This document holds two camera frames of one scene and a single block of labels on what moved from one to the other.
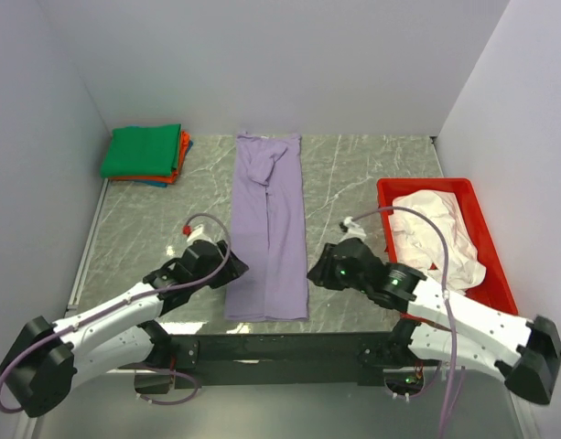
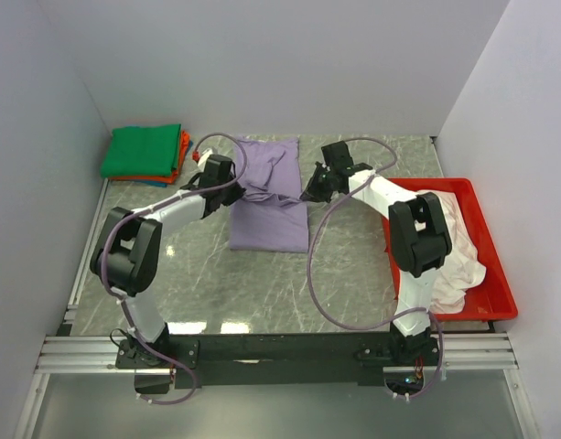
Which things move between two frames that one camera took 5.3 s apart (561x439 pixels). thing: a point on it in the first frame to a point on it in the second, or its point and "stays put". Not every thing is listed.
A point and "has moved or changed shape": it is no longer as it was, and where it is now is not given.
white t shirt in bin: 465,268 stays put
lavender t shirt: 268,230 has moved or changed shape
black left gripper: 233,268 to 237,192
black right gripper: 321,272 to 312,192
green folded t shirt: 139,151 stays put
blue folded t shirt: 161,184 stays put
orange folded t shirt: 184,144 stays put
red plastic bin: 493,289 stays put
